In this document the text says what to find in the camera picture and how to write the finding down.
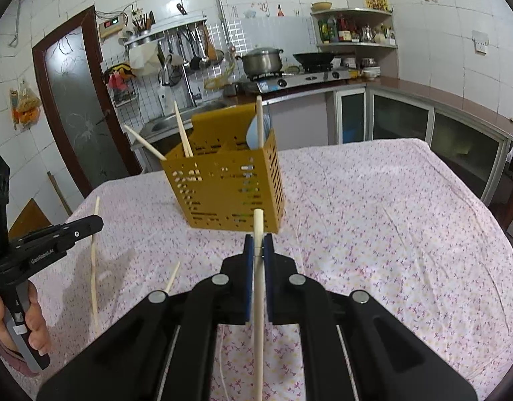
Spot gas stove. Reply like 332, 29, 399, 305
239, 68, 352, 95

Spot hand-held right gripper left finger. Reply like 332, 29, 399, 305
37, 234, 255, 401

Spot person's left forearm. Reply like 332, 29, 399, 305
0, 328, 36, 379

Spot person's left hand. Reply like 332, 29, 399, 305
0, 281, 53, 359

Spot wall utensil rack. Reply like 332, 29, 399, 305
123, 14, 224, 73

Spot wooden chopstick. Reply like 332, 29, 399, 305
163, 261, 181, 295
255, 95, 265, 150
122, 124, 168, 162
174, 101, 195, 158
90, 196, 101, 336
252, 208, 266, 401

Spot steel cooking pot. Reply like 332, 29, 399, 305
235, 47, 285, 79

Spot black wok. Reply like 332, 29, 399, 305
292, 51, 337, 73

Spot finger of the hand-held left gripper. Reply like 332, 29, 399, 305
56, 216, 104, 248

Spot steel kitchen sink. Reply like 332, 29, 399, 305
130, 98, 229, 152

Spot brown glass door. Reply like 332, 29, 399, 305
31, 5, 143, 198

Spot floral tablecloth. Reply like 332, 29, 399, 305
20, 138, 513, 401

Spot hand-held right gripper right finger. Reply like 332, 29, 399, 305
263, 234, 478, 401

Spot wooden board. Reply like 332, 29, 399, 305
7, 197, 53, 240

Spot white wall outlet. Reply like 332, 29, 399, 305
471, 29, 491, 55

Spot hanging plastic bag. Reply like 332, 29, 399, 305
9, 81, 42, 131

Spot yellow slotted utensil holder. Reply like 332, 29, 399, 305
160, 105, 287, 235

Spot pale blue spoon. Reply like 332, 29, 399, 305
245, 115, 273, 150

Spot kitchen counter cabinets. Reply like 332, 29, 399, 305
256, 76, 513, 206

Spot white cable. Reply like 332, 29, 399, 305
217, 333, 231, 401

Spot white corner shelf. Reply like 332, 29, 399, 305
310, 7, 399, 49

